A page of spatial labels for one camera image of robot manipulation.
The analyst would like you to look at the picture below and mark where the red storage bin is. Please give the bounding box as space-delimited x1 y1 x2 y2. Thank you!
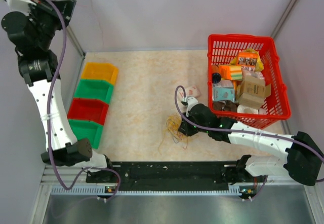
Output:
67 98 109 125

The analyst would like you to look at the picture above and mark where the green storage bin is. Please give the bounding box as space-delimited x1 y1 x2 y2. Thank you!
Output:
68 119 104 150
74 79 114 104

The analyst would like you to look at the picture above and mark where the yellow storage bin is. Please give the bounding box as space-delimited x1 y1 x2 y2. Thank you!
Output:
81 62 118 85

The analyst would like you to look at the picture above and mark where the thin wire bundle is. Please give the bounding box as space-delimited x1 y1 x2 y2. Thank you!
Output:
158 113 194 155

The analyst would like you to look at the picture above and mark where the brown cardboard box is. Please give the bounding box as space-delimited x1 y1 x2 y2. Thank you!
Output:
238 76 271 109

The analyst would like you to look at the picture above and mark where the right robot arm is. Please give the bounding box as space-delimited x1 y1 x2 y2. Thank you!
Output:
179 96 323 186

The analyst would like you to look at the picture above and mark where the pink tissue packet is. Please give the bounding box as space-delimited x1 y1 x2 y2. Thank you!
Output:
177 86 201 100

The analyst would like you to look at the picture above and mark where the yellow plastic bag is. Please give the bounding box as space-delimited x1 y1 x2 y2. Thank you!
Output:
230 48 264 71

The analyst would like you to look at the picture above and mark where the teal tissue pack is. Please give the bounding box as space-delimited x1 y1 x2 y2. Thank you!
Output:
212 80 235 102

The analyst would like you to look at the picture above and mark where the upper green storage bin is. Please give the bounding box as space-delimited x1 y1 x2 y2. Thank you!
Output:
74 79 114 104

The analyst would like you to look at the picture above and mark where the red plastic basket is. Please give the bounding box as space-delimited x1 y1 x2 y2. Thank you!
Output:
207 34 291 129

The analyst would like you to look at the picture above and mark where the pink wrapped pack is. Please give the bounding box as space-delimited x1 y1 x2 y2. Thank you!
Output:
241 67 265 80

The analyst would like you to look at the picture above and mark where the orange snack box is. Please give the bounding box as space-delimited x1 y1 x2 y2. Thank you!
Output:
236 52 259 68

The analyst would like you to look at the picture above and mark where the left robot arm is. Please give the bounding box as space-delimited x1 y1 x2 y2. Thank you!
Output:
1 0 115 183

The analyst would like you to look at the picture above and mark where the orange sponge pack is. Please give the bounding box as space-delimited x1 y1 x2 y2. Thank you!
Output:
218 65 243 81

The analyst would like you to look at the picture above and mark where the black bottle cap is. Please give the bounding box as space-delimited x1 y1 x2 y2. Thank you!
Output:
211 72 222 84

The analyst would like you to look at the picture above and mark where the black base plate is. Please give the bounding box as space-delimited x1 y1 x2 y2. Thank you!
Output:
86 161 266 191

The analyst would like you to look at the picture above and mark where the lower green storage bin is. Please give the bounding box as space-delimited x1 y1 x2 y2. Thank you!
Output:
68 119 104 150

